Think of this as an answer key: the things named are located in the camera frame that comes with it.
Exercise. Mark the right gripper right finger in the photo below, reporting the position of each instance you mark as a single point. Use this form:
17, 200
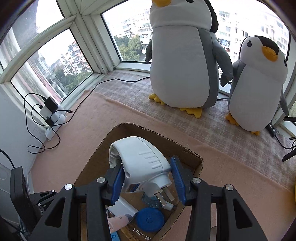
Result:
235, 220

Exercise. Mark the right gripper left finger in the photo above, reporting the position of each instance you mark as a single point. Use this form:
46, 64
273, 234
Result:
62, 219

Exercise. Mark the white plug-in device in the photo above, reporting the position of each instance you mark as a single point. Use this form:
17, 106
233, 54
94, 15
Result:
145, 168

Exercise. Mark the white USB wall charger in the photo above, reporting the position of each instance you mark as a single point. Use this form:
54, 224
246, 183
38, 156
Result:
123, 208

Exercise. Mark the cardboard box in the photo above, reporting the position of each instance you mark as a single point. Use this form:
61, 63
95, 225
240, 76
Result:
98, 164

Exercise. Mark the clear blue small bottle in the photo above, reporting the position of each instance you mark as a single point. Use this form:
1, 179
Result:
153, 202

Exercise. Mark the pink cosmetic bottle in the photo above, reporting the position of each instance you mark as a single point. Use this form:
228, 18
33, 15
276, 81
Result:
117, 222

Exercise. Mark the blue round tape measure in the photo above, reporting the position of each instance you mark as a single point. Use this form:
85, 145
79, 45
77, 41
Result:
150, 219

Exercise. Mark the blue plastic phone stand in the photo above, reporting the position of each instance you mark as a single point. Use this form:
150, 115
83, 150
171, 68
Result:
115, 236

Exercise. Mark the checkered cloth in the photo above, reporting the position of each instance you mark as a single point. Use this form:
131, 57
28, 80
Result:
262, 153

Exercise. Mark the white power strip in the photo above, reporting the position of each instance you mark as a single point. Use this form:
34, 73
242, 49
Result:
57, 117

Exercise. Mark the black remote control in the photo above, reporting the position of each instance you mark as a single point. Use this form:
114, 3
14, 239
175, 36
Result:
271, 129

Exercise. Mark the black power adapter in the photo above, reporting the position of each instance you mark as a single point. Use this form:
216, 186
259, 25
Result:
51, 104

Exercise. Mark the small penguin plush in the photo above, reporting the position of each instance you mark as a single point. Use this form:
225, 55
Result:
257, 85

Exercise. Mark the black tripod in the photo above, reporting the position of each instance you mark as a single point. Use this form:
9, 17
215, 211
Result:
292, 153

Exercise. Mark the large penguin plush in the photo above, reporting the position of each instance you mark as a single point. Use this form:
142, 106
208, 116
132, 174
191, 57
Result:
188, 64

